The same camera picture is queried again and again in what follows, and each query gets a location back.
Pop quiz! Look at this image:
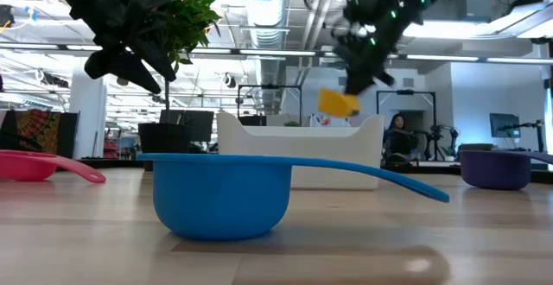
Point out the black background gantry frame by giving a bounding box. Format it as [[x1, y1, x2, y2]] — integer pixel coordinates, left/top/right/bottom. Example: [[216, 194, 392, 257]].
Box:
[[375, 89, 438, 120]]

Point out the silver ventilation duct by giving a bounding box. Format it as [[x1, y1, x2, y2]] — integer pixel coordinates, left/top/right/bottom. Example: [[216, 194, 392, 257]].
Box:
[[239, 0, 290, 116]]

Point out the black camera tripod rig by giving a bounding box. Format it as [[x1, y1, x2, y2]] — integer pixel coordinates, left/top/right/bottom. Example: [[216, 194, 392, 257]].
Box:
[[421, 123, 461, 162]]

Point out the white plastic basket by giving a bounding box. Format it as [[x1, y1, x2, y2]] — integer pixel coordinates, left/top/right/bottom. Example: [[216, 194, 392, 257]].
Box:
[[216, 111, 385, 192]]

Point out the green leafy plant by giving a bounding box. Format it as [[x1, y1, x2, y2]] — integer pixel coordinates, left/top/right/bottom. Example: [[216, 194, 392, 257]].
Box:
[[115, 0, 224, 126]]

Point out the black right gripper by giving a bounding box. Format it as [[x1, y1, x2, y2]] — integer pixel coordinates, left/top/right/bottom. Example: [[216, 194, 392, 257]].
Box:
[[332, 0, 433, 97]]

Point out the colourful mandala tapestry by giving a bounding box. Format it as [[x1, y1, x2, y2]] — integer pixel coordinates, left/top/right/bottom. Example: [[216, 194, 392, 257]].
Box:
[[0, 109, 80, 159]]

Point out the person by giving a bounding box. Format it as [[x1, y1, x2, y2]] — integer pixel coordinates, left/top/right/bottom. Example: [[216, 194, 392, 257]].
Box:
[[381, 112, 419, 168]]

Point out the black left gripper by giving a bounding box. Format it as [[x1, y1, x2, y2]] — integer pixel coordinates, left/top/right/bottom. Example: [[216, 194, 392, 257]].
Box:
[[84, 0, 178, 95]]

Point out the black plant pot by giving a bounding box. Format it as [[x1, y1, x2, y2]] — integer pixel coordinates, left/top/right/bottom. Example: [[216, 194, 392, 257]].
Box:
[[137, 122, 194, 172]]

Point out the black computer monitor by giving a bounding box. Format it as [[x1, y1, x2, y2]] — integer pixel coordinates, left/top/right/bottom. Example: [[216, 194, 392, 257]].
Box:
[[159, 109, 216, 145]]

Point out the orange-yellow plastic measuring cup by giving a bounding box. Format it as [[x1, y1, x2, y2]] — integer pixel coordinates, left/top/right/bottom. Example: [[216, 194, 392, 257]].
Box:
[[317, 87, 362, 119]]

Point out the blue plastic measuring cup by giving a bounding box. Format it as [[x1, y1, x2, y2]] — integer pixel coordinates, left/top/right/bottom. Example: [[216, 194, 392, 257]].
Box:
[[137, 153, 451, 242]]

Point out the red-pink plastic measuring cup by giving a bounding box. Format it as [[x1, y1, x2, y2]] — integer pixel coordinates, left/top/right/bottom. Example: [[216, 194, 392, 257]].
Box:
[[0, 149, 107, 185]]

